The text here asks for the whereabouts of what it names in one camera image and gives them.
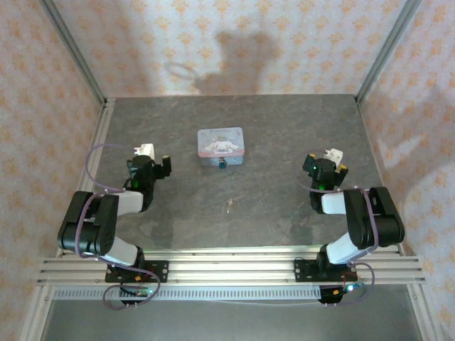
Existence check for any aluminium table side rail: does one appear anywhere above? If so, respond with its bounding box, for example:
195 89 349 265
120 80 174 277
19 98 117 341
354 94 444 341

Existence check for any aluminium frame post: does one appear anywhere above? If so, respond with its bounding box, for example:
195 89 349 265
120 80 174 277
38 0 108 104
354 0 424 104

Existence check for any aluminium mounting rail beam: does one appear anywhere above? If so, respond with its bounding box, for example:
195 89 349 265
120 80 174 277
37 249 427 286

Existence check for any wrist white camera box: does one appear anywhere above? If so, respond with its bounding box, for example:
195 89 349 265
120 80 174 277
139 142 156 161
323 147 345 166

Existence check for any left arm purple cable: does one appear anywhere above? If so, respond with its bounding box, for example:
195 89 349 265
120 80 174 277
76 143 161 310

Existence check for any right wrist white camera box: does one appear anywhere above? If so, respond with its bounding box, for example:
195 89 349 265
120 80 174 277
323 147 345 166

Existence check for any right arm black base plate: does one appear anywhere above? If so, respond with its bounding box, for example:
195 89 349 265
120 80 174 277
294 258 358 284

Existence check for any slotted grey cable duct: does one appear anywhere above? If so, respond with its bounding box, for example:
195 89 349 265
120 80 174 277
52 286 323 302

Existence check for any cartoon print tin box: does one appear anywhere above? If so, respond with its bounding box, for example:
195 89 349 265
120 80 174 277
197 126 247 168

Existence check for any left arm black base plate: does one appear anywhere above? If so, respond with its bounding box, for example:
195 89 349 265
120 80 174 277
105 260 170 284

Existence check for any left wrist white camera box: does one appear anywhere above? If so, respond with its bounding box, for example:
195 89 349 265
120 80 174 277
139 142 156 161

